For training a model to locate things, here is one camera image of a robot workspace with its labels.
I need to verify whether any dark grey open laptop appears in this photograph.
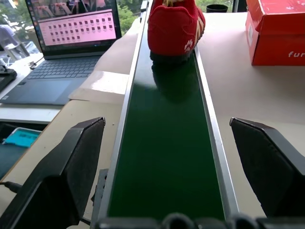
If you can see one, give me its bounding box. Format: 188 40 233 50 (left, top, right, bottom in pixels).
0 0 122 106

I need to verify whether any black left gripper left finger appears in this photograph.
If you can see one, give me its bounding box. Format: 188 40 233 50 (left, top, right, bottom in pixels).
0 116 106 229

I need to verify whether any black round container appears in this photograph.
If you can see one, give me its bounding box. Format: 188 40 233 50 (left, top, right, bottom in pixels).
206 4 229 13

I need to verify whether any red cardboard shoebox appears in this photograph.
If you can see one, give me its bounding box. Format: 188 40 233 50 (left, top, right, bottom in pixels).
245 0 305 66

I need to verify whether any black metal conveyor bracket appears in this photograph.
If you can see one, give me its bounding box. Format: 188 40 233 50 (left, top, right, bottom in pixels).
91 168 110 215

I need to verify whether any red sneaker with paw print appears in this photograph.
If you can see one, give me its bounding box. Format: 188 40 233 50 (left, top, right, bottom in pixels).
147 0 206 64

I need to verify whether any black device with cables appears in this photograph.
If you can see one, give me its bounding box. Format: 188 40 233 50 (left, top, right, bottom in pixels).
0 64 18 93

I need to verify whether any teal box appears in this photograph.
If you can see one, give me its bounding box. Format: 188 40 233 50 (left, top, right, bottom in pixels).
2 127 41 148

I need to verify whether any black cable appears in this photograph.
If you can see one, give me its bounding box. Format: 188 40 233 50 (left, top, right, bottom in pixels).
0 181 24 193

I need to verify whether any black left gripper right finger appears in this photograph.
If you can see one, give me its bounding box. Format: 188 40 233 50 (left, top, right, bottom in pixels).
229 117 305 218

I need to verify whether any green conveyor belt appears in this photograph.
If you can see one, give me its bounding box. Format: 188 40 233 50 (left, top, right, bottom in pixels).
91 0 240 229

